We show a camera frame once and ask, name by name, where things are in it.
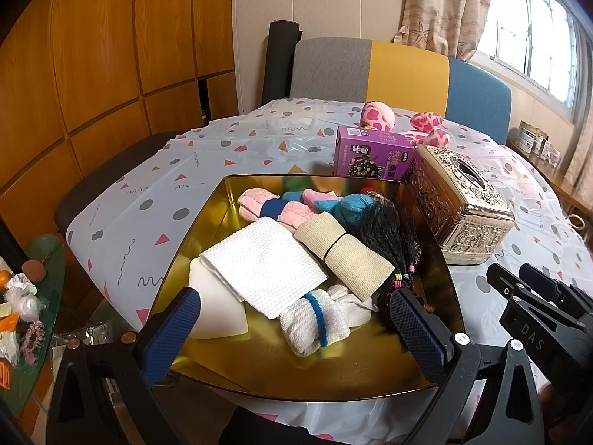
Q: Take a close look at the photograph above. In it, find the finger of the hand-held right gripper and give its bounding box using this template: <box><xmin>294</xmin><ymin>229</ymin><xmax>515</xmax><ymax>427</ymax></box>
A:
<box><xmin>486</xmin><ymin>263</ymin><xmax>524</xmax><ymax>300</ymax></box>
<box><xmin>519</xmin><ymin>263</ymin><xmax>563</xmax><ymax>300</ymax></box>

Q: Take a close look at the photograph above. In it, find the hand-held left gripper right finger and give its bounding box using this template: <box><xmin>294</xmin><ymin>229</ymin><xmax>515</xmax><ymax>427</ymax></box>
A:
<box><xmin>388</xmin><ymin>286</ymin><xmax>547</xmax><ymax>445</ymax></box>

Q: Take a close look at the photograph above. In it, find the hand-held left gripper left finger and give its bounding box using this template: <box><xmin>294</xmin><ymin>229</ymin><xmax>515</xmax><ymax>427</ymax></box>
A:
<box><xmin>46</xmin><ymin>286</ymin><xmax>202</xmax><ymax>445</ymax></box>

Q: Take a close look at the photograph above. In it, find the white sponge block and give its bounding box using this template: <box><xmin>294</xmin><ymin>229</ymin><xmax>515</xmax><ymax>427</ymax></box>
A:
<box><xmin>188</xmin><ymin>258</ymin><xmax>249</xmax><ymax>340</ymax></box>

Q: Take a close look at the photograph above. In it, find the beige bandage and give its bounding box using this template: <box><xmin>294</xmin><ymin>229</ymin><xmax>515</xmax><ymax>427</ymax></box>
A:
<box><xmin>295</xmin><ymin>213</ymin><xmax>397</xmax><ymax>302</ymax></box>

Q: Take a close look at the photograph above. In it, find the black hair wig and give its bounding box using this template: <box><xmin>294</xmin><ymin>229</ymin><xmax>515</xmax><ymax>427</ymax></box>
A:
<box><xmin>347</xmin><ymin>195</ymin><xmax>436</xmax><ymax>334</ymax></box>

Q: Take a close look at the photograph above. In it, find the white spoon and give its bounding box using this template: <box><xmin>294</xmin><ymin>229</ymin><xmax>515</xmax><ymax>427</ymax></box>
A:
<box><xmin>199</xmin><ymin>217</ymin><xmax>329</xmax><ymax>320</ymax></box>

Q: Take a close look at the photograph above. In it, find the gold metal tin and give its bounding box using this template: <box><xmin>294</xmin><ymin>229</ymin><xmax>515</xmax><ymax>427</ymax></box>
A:
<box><xmin>147</xmin><ymin>174</ymin><xmax>465</xmax><ymax>402</ymax></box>

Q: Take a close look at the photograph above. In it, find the white sock with blue band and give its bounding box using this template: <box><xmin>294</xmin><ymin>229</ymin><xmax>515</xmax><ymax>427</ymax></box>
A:
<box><xmin>279</xmin><ymin>285</ymin><xmax>378</xmax><ymax>357</ymax></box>

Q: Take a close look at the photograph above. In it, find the pink sock with blue cuff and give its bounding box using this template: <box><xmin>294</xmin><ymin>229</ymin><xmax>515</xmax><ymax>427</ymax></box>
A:
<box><xmin>282</xmin><ymin>188</ymin><xmax>344</xmax><ymax>211</ymax></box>

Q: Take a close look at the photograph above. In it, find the pink towel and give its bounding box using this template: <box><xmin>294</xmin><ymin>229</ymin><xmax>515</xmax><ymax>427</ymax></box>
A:
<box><xmin>238</xmin><ymin>188</ymin><xmax>320</xmax><ymax>235</ymax></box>

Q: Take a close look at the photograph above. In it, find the ornate silver tissue box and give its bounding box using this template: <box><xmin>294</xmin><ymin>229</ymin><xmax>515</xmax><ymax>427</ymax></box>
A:
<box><xmin>405</xmin><ymin>145</ymin><xmax>516</xmax><ymax>267</ymax></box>

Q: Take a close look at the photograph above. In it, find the wooden side table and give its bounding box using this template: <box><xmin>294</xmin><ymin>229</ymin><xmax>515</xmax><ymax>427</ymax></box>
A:
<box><xmin>507</xmin><ymin>139</ymin><xmax>593</xmax><ymax>223</ymax></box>

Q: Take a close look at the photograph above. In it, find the pink wavy print curtain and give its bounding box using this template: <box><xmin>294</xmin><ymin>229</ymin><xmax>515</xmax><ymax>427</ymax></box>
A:
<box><xmin>563</xmin><ymin>97</ymin><xmax>593</xmax><ymax>195</ymax></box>

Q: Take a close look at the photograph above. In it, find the glass side table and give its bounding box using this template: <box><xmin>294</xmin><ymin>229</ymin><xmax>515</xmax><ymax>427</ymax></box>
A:
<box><xmin>0</xmin><ymin>234</ymin><xmax>66</xmax><ymax>413</ymax></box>

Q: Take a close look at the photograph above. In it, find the crumpled white wrapper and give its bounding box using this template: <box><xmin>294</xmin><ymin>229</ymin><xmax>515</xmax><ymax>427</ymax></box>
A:
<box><xmin>4</xmin><ymin>273</ymin><xmax>43</xmax><ymax>324</ymax></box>

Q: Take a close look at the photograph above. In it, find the purple cardboard box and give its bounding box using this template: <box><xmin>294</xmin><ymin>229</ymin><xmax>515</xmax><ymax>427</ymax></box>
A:
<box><xmin>334</xmin><ymin>125</ymin><xmax>415</xmax><ymax>181</ymax></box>

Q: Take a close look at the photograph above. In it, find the pink spotted plush toy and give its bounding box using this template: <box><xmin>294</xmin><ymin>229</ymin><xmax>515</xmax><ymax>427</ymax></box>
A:
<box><xmin>359</xmin><ymin>101</ymin><xmax>451</xmax><ymax>149</ymax></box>

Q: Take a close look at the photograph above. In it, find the grey yellow blue chair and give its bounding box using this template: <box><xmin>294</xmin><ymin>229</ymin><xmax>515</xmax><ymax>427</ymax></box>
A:
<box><xmin>289</xmin><ymin>37</ymin><xmax>513</xmax><ymax>142</ymax></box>

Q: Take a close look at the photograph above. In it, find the window with metal bars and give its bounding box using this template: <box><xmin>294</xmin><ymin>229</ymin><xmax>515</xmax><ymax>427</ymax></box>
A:
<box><xmin>473</xmin><ymin>0</ymin><xmax>593</xmax><ymax>126</ymax></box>

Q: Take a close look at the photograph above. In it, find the starfish print curtain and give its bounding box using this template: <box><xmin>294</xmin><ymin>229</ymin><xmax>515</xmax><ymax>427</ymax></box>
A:
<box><xmin>394</xmin><ymin>0</ymin><xmax>496</xmax><ymax>63</ymax></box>

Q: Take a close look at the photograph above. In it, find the wooden wardrobe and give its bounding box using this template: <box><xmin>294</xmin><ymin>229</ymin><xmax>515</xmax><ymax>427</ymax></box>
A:
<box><xmin>0</xmin><ymin>0</ymin><xmax>239</xmax><ymax>237</ymax></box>

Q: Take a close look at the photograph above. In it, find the black rolled mat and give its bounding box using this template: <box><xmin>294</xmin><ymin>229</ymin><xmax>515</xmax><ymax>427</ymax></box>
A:
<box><xmin>262</xmin><ymin>20</ymin><xmax>302</xmax><ymax>105</ymax></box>

